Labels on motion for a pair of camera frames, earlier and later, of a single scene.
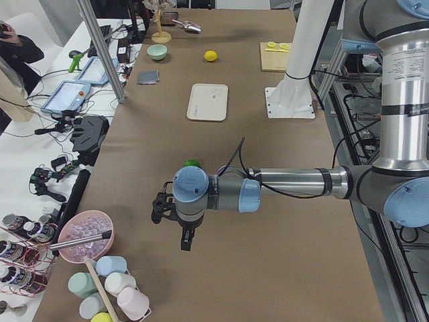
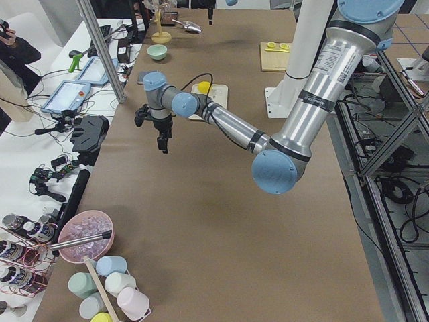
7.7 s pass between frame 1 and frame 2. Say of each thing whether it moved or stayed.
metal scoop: stayed
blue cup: stayed
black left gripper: moved
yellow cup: stayed
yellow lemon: moved
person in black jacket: stayed
